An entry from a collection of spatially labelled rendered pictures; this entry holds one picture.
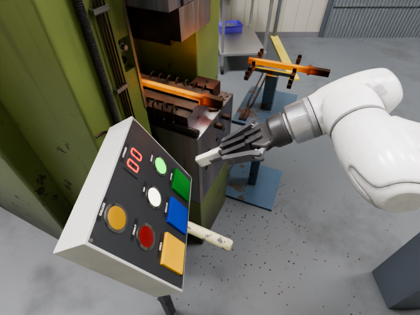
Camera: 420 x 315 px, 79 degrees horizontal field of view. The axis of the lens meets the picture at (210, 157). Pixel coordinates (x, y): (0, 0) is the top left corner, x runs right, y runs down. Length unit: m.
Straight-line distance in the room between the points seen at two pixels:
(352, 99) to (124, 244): 0.49
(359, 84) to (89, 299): 1.65
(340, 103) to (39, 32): 0.65
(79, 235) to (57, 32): 0.45
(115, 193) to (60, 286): 1.38
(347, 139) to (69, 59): 0.64
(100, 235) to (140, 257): 0.10
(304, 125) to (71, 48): 0.57
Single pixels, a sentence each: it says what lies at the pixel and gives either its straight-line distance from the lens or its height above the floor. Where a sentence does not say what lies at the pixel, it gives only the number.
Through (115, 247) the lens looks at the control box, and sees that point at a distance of 0.51.
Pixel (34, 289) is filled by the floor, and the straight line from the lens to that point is 1.94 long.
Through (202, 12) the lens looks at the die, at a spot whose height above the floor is 1.32.
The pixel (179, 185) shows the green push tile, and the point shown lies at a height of 1.02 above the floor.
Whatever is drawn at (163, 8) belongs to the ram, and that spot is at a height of 1.37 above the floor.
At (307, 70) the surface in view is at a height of 0.99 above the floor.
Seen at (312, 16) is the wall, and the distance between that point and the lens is 4.73.
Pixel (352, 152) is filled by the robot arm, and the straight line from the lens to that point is 0.47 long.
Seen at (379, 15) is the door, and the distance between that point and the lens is 5.11.
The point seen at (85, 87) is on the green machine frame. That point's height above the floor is 1.23.
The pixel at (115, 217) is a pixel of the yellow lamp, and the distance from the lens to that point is 0.52.
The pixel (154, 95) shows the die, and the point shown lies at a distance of 1.15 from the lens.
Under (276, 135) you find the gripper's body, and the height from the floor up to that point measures 1.23.
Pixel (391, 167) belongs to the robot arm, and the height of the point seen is 1.32.
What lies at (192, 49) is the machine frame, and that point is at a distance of 1.29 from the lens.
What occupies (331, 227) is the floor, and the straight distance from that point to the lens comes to 1.99.
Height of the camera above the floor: 1.59
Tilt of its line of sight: 46 degrees down
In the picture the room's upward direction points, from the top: straight up
